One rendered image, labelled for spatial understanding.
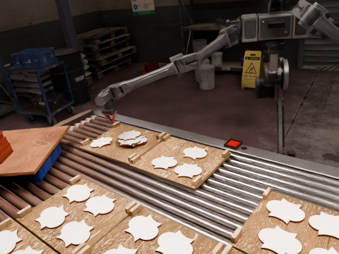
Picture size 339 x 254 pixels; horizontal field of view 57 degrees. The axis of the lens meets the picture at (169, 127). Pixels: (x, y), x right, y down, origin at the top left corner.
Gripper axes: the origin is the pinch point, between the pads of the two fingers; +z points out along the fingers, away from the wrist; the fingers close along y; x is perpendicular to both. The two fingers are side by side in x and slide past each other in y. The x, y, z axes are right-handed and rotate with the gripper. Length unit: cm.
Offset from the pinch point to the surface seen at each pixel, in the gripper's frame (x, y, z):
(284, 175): -91, -33, 14
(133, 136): -11.7, -0.9, 9.5
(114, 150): -2.2, -10.0, 13.7
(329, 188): -108, -43, 13
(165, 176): -36, -36, 13
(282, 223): -84, -66, 11
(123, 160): -10.3, -20.4, 13.4
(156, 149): -26.9, -10.1, 13.1
